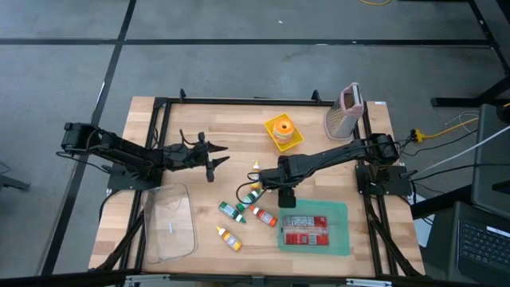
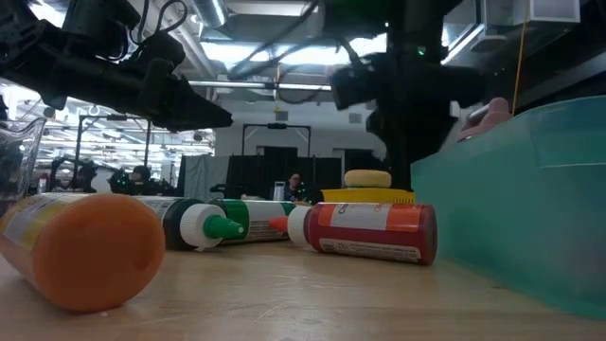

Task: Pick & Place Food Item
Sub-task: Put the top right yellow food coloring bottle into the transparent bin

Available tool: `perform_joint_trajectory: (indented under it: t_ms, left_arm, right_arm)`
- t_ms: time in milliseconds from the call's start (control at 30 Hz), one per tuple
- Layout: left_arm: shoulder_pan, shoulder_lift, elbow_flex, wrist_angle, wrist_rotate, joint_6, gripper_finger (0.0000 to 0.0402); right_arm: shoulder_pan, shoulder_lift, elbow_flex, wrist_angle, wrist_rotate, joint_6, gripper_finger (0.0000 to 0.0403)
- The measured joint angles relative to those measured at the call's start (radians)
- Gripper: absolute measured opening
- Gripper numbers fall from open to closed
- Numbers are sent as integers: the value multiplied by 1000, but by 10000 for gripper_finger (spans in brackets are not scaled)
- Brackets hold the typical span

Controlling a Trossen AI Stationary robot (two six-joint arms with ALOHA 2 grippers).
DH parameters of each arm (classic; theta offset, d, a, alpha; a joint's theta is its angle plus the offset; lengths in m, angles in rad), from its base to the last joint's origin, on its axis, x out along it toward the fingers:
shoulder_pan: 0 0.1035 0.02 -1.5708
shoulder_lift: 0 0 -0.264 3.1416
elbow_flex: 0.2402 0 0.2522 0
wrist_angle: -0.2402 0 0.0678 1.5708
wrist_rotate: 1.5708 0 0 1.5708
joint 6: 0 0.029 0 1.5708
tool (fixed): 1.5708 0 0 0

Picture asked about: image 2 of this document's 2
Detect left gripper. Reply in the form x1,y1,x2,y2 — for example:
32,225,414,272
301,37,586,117
120,30,234,134

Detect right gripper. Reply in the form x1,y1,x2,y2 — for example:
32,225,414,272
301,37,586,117
330,52,488,191

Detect red bottle with white cap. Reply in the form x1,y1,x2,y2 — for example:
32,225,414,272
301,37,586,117
269,202,439,266

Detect dark green bottle white cap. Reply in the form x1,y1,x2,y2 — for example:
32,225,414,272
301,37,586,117
134,195,246,251

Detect teal plastic bin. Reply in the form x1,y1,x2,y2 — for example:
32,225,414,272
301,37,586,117
409,95,606,319

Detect green bottle with white label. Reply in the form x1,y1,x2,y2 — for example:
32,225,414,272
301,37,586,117
210,198,297,245

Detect orange bottle with yellow label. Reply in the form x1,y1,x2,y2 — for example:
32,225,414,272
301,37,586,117
0,191,167,314

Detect yellow plastic basket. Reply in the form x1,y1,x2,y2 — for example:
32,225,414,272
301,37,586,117
320,188,418,206

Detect long ceiling light fixture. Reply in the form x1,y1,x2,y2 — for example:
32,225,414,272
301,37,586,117
188,79,332,93

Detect grey fabric cover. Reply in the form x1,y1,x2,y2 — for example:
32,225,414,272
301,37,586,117
178,153,229,203

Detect person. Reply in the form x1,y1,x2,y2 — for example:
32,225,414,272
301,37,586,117
282,172,310,204
126,164,157,196

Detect black partition screens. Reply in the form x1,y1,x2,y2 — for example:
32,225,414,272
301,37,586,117
225,145,394,200

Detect clear plastic container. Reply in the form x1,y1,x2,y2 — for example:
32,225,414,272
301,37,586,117
0,117,48,217

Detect white ceiling air unit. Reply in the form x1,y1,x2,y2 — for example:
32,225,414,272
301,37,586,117
482,0,581,27

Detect black gantry frame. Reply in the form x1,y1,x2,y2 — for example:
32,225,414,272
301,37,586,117
241,122,312,157
74,114,153,168

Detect silver round ventilation duct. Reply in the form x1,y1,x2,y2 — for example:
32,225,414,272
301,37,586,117
191,0,228,28

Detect metal box grater pink handle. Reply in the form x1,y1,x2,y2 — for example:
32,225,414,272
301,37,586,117
455,97,513,143

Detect yellow hanging cable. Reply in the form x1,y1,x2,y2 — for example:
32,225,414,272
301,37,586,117
509,21,527,117

